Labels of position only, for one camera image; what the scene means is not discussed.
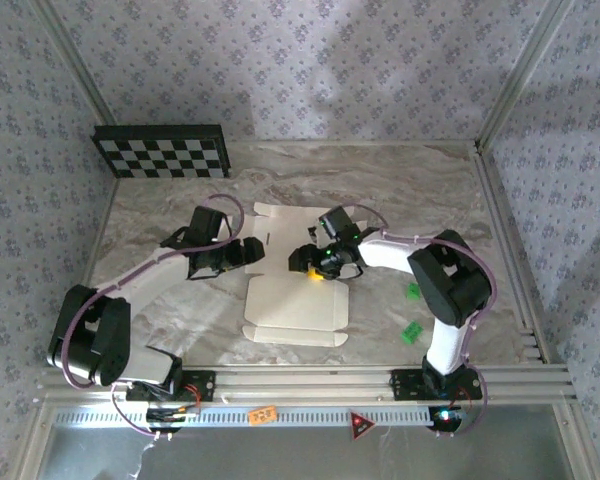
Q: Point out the white and lilac paper box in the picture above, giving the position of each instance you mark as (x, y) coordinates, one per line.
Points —
(295, 305)

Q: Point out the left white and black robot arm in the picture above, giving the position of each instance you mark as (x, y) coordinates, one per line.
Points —
(150, 275)

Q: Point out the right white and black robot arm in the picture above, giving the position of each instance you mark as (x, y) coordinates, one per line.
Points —
(385, 255)

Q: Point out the small green sticker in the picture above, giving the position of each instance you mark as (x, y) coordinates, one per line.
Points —
(413, 291)

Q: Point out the green block lower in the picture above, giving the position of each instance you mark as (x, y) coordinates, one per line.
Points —
(412, 332)

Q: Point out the black and white checkerboard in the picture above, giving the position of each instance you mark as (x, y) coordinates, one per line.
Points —
(162, 152)

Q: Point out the orange label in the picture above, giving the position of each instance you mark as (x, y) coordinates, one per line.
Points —
(263, 415)

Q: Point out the red triangle warning sticker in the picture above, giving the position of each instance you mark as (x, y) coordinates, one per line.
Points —
(360, 426)

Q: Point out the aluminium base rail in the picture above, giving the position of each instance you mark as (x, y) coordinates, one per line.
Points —
(305, 382)

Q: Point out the aluminium back rail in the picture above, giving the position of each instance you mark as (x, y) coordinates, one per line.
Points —
(355, 143)

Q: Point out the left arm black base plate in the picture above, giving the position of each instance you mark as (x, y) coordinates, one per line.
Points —
(202, 385)

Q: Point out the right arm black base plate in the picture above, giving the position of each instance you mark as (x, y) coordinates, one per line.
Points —
(405, 385)

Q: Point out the aluminium side rail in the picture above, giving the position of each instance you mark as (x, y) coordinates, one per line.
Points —
(507, 250)

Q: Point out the aluminium frame post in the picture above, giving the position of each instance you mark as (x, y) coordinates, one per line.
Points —
(77, 62)
(520, 75)

